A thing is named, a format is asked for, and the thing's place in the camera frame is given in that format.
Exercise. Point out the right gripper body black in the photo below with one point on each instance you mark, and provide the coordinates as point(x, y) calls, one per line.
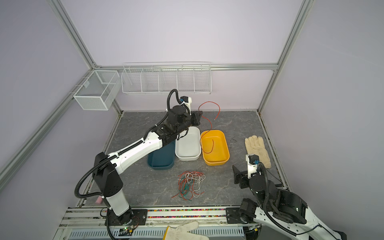
point(250, 185)

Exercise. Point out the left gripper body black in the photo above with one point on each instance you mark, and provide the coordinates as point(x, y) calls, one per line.
point(186, 125)

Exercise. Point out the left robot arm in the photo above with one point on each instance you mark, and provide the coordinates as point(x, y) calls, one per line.
point(104, 180)

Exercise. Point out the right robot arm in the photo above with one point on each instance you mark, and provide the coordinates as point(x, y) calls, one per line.
point(278, 209)

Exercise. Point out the beige work glove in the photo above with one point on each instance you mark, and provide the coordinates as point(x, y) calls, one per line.
point(255, 146)

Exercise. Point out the white plastic bin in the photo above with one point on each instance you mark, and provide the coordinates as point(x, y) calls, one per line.
point(188, 145)

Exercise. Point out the yellow plastic bin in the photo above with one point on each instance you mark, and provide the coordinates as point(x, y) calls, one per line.
point(214, 148)

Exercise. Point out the dark teal plastic bin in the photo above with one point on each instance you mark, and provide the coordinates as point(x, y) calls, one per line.
point(162, 159)

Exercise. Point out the white mesh box basket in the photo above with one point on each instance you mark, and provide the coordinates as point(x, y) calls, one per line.
point(99, 90)

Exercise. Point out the white glove at front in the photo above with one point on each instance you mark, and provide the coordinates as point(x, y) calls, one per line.
point(183, 232)

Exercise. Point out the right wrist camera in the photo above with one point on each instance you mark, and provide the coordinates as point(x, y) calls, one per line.
point(252, 164)

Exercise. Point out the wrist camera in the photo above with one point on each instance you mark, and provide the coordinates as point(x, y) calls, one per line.
point(187, 101)
point(252, 164)

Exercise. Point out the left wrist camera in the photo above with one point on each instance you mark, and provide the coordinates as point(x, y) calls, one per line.
point(187, 101)

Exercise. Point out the white wire shelf basket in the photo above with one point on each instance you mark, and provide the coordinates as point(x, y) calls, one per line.
point(162, 77)

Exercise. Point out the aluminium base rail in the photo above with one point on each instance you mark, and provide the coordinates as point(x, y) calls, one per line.
point(158, 217)

